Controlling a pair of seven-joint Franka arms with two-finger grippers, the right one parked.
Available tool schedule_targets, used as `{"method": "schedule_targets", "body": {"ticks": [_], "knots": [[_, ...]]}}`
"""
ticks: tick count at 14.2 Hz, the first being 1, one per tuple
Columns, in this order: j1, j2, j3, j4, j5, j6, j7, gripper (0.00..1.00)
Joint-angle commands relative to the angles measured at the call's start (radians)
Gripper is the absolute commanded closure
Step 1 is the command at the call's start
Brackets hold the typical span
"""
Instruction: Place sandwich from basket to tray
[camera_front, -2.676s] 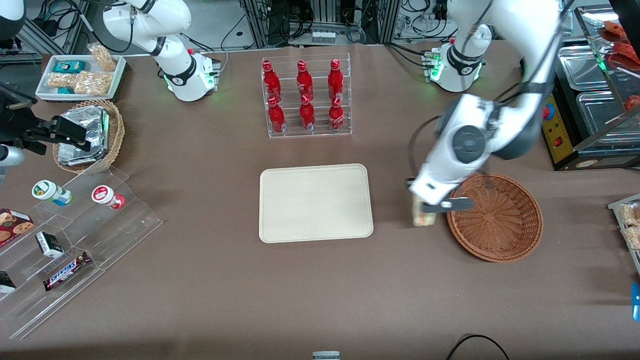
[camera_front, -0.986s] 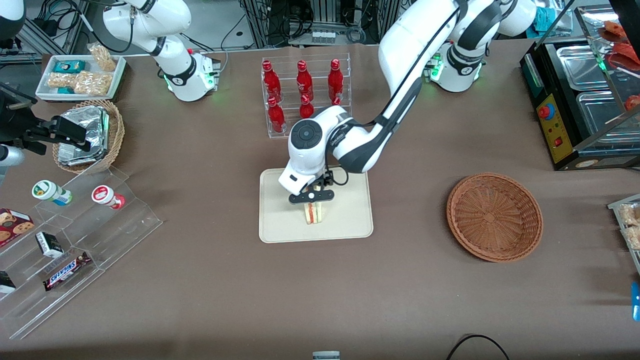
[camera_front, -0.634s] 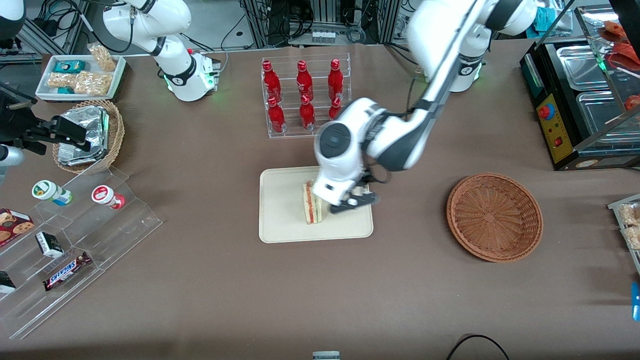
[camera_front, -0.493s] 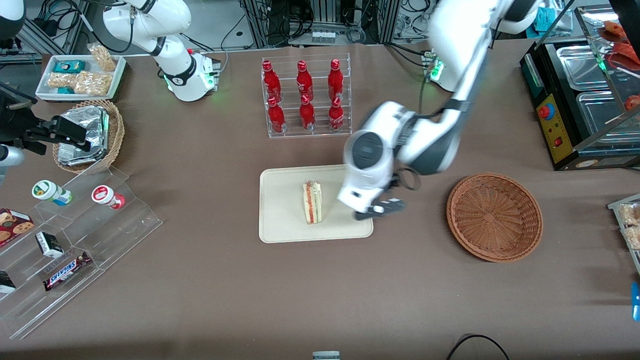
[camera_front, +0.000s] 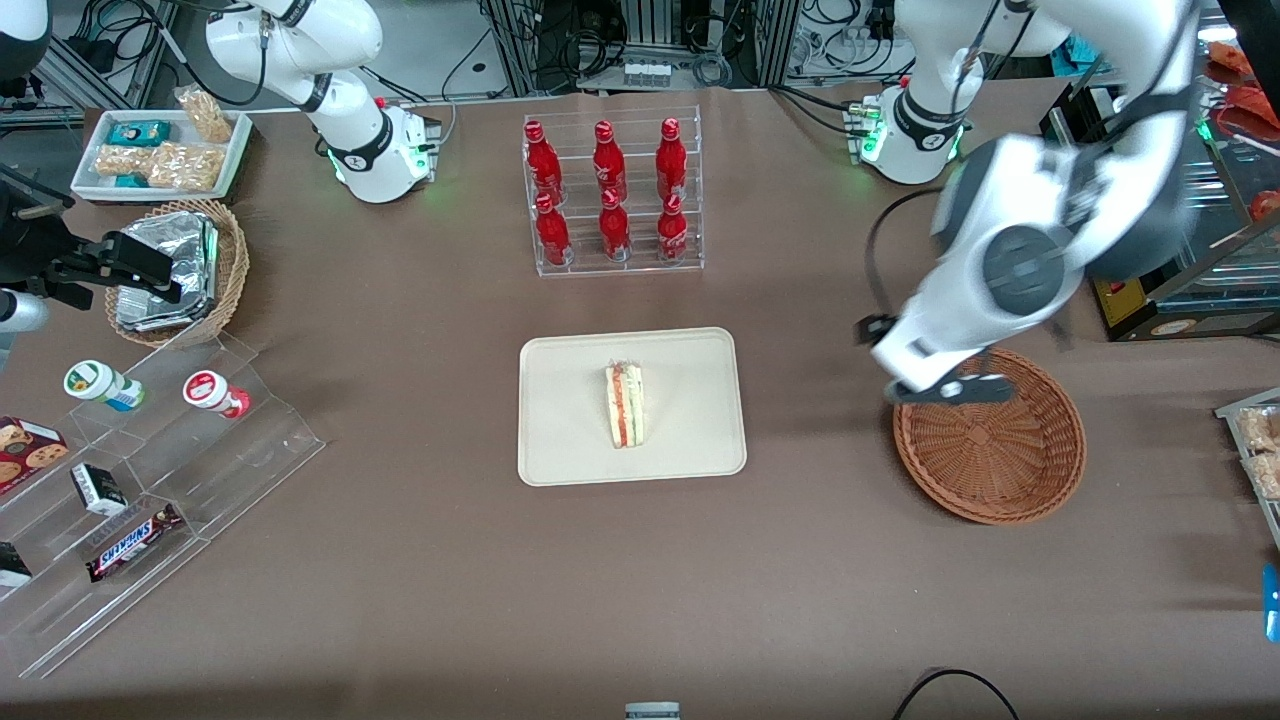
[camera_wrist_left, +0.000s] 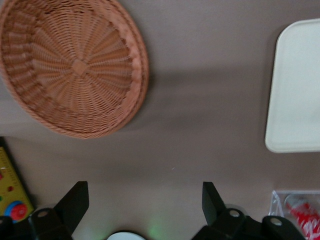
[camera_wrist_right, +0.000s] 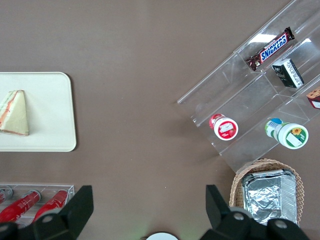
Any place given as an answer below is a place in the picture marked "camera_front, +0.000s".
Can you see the brown round wicker basket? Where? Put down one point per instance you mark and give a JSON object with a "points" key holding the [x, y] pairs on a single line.
{"points": [[990, 460]]}

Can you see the grey metal bracket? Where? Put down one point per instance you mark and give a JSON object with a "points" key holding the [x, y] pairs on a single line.
{"points": [[652, 712]]}

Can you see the clear bag of rice crackers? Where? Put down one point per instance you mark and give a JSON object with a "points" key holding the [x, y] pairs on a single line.
{"points": [[185, 167], [125, 160], [205, 115]]}

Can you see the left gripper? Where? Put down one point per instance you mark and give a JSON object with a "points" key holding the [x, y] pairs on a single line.
{"points": [[871, 328]]}

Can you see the white power strip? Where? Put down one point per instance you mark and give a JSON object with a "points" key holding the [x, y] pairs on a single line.
{"points": [[646, 74]]}

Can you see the grey tray with snack bags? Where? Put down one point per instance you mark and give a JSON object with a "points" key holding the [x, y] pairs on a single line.
{"points": [[1232, 410]]}

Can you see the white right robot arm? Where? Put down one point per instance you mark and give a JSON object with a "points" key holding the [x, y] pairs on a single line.
{"points": [[300, 40]]}

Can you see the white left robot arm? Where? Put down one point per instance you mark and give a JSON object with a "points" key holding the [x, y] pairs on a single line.
{"points": [[930, 60]]}

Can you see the small teal snack packet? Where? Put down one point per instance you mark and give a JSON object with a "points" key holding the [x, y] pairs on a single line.
{"points": [[130, 181]]}

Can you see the blue plastic object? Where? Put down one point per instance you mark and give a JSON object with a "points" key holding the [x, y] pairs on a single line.
{"points": [[1272, 600]]}

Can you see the light tan wicker basket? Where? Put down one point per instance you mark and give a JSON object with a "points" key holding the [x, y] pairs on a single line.
{"points": [[235, 270]]}

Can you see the clear acrylic stepped shelf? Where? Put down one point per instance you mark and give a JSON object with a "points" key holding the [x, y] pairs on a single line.
{"points": [[240, 470]]}

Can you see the small black white carton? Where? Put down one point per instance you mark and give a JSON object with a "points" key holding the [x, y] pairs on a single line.
{"points": [[98, 490]]}

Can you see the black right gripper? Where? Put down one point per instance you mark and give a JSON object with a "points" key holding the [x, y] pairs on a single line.
{"points": [[28, 243]]}

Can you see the silver foil wrapped package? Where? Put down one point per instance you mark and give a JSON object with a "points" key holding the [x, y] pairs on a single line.
{"points": [[185, 250]]}

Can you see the red cola bottle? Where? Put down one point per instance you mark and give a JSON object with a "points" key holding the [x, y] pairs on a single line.
{"points": [[543, 165], [614, 230], [552, 235], [671, 160], [607, 165], [672, 232]]}

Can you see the green lid yogurt cup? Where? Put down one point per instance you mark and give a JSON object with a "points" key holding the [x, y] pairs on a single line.
{"points": [[95, 383]]}

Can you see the red cookie box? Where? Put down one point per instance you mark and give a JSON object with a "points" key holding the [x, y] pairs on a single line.
{"points": [[25, 450]]}

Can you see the black white snack packet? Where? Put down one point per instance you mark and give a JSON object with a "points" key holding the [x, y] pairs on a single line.
{"points": [[12, 566]]}

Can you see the beige plastic serving tray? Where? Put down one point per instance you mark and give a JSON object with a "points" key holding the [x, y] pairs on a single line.
{"points": [[570, 420]]}

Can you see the clear bag of fried snacks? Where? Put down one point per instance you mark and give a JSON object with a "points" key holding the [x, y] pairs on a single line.
{"points": [[1268, 476], [1262, 430]]}

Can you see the Snickers chocolate bar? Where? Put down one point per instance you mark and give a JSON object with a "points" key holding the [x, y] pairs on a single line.
{"points": [[132, 543]]}

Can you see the clear acrylic bottle rack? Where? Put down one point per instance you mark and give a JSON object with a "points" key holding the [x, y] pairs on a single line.
{"points": [[640, 270]]}

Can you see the black food display cabinet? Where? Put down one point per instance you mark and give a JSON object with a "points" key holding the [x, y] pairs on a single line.
{"points": [[1200, 322]]}

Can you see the triangular sandwich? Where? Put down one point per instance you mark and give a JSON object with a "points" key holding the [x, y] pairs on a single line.
{"points": [[625, 405]]}

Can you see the white rectangular snack tray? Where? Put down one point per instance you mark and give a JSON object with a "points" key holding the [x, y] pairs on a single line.
{"points": [[90, 185]]}

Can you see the brown table cover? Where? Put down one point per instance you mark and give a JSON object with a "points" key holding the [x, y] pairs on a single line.
{"points": [[400, 600]]}

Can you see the red lid yogurt cup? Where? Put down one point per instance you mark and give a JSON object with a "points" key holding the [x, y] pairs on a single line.
{"points": [[212, 392]]}

